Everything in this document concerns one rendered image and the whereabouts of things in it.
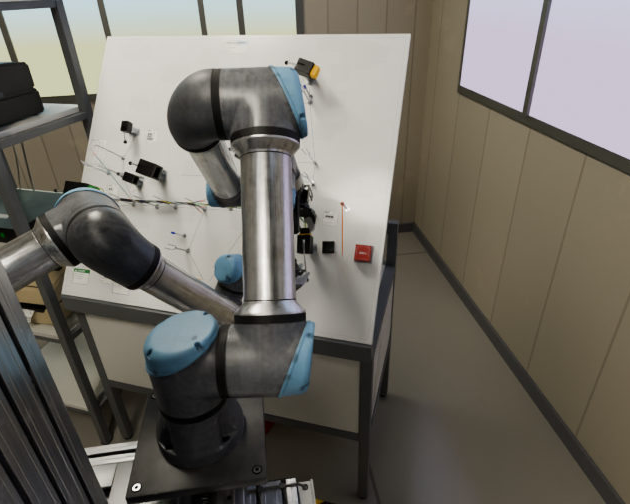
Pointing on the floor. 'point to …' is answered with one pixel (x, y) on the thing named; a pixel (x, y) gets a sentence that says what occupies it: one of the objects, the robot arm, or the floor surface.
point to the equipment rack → (70, 389)
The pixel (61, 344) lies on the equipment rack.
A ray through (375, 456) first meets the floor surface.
